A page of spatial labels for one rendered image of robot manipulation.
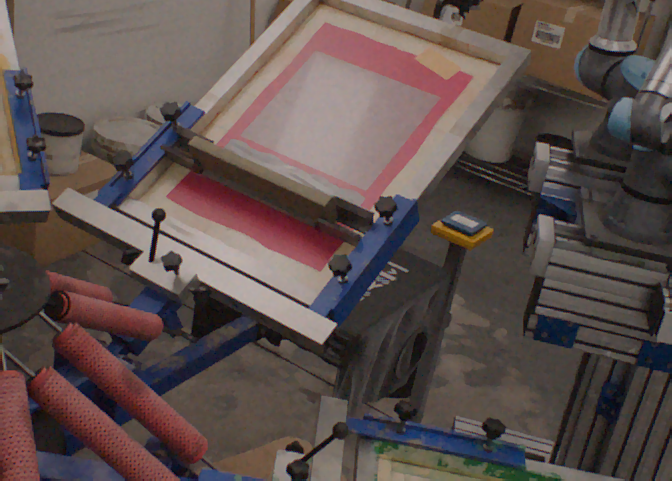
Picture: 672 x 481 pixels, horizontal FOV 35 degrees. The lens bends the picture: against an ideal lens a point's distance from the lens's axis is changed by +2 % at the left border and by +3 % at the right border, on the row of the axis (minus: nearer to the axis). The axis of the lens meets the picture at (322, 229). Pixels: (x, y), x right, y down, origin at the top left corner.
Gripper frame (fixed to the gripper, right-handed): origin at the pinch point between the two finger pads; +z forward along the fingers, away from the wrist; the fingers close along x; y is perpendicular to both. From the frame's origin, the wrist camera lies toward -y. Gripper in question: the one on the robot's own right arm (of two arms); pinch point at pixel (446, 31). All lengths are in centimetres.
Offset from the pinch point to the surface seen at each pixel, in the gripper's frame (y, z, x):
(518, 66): 29.1, -10.5, -20.5
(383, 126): 10.3, -0.6, -44.1
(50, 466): 16, 4, -147
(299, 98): -11.5, -0.2, -45.5
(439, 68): 12.1, -5.9, -24.3
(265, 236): 5, 9, -80
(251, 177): -1, -1, -76
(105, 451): 28, -7, -146
